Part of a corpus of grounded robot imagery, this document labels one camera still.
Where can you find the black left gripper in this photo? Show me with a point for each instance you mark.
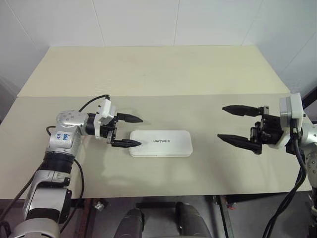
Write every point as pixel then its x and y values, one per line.
pixel 112 131

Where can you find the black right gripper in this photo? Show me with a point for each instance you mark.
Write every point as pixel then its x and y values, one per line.
pixel 270 129

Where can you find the white rectangular case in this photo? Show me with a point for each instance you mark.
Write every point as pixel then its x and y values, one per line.
pixel 171 148

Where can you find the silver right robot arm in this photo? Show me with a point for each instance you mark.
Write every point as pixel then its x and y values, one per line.
pixel 310 134

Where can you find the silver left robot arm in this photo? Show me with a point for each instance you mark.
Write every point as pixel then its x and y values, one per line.
pixel 67 119

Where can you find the black metal stand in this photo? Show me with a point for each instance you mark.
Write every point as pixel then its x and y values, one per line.
pixel 310 99

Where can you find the small silver metal fitting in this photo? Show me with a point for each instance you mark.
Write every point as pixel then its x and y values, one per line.
pixel 99 205

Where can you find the dark rounded shape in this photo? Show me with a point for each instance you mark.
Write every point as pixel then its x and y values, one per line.
pixel 131 223
pixel 190 220

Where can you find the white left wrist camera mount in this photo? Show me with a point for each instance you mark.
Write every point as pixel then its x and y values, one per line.
pixel 106 109

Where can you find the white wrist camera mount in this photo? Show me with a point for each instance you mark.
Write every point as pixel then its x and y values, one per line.
pixel 106 109
pixel 296 106

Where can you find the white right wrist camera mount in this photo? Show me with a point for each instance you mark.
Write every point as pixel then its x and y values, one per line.
pixel 296 106

